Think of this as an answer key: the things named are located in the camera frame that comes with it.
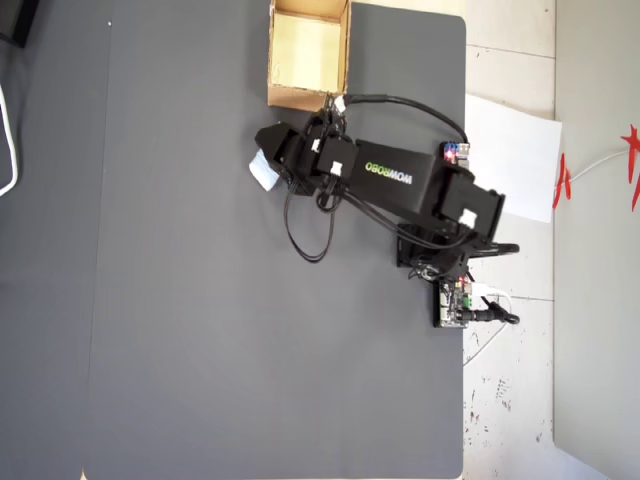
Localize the blue circuit board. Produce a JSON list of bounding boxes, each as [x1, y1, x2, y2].
[[438, 141, 474, 169]]

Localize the pale yellow paper sheet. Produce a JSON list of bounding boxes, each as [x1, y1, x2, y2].
[[273, 12, 345, 94]]

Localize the black power cable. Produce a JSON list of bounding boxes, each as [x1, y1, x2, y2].
[[467, 294, 521, 326]]

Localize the brown cardboard box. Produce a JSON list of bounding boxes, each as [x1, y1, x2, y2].
[[266, 0, 352, 114]]

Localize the small controller circuit board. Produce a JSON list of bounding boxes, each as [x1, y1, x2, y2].
[[438, 277, 476, 326]]

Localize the light blue block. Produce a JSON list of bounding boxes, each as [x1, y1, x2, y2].
[[248, 148, 282, 192]]

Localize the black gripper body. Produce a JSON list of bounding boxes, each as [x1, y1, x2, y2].
[[279, 122, 324, 197]]

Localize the black camera circuit board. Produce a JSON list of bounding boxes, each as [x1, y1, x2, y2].
[[319, 91, 349, 121]]

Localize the white usb cable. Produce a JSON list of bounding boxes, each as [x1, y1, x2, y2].
[[462, 282, 515, 366]]

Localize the thin white cable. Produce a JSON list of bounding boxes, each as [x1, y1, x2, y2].
[[569, 149, 632, 184]]

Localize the white curved tube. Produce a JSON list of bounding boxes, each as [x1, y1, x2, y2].
[[0, 84, 22, 197]]

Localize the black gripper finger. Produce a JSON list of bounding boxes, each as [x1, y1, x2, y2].
[[255, 124, 301, 164]]

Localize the thick black camera cable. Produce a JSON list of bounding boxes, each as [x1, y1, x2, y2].
[[342, 92, 471, 149]]

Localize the dark grey textured mat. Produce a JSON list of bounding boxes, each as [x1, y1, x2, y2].
[[82, 0, 467, 480]]

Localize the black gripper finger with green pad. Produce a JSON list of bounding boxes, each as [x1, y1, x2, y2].
[[276, 166, 297, 197]]

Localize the thin black servo cable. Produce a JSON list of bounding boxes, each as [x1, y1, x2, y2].
[[342, 192, 454, 251], [281, 187, 342, 265]]

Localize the white paper sheet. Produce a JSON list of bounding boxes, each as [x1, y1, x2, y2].
[[464, 93, 564, 225]]

